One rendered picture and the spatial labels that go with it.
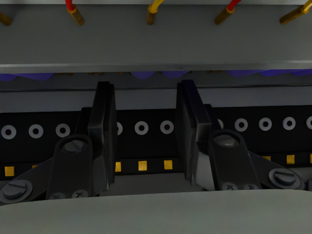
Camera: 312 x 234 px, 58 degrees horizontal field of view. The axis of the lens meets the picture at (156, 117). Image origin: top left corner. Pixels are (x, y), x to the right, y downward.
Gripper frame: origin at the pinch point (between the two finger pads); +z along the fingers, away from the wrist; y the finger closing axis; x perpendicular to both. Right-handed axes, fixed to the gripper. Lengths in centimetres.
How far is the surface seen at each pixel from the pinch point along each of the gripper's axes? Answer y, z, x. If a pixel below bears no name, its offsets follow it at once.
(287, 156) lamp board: 11.9, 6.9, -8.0
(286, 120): 11.9, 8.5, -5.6
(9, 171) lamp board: -10.4, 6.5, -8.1
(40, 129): -8.0, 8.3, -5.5
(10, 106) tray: -9.9, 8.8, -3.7
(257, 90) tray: 9.2, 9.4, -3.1
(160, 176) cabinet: 1.7, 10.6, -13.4
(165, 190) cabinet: 2.2, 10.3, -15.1
